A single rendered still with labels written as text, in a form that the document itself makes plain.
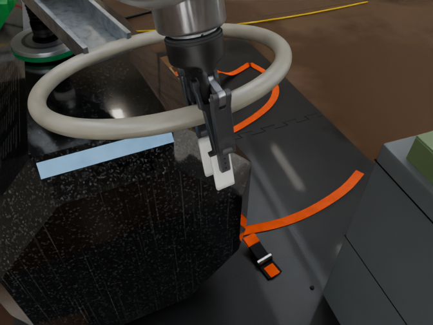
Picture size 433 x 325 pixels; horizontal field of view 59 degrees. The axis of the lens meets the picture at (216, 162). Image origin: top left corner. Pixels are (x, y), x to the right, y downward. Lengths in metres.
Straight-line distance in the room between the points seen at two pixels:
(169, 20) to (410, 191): 0.73
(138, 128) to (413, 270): 0.81
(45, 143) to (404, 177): 0.86
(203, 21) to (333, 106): 2.14
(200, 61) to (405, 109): 2.29
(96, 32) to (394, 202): 0.86
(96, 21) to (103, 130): 0.57
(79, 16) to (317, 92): 1.87
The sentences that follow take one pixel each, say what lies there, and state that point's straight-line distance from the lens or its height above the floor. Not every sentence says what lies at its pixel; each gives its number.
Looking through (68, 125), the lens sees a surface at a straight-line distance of 0.59.
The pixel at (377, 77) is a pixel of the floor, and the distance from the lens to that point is 2.96.
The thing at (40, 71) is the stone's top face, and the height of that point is 0.84.
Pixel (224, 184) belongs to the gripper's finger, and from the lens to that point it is 0.59.
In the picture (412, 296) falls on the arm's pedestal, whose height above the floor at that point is 0.50.
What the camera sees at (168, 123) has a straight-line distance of 0.53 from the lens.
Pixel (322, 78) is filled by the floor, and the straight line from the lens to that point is 2.82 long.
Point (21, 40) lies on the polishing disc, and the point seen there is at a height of 0.87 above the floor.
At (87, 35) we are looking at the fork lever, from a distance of 1.03.
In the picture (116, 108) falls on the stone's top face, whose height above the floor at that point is 0.84.
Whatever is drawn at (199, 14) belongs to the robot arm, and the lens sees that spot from 0.46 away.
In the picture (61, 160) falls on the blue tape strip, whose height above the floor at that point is 0.83.
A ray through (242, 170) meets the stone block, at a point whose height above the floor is 0.61.
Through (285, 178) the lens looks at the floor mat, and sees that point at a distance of 1.99.
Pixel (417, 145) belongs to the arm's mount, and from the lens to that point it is 0.99.
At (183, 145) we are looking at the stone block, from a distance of 0.99.
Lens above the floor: 1.43
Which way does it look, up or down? 44 degrees down
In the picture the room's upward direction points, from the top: straight up
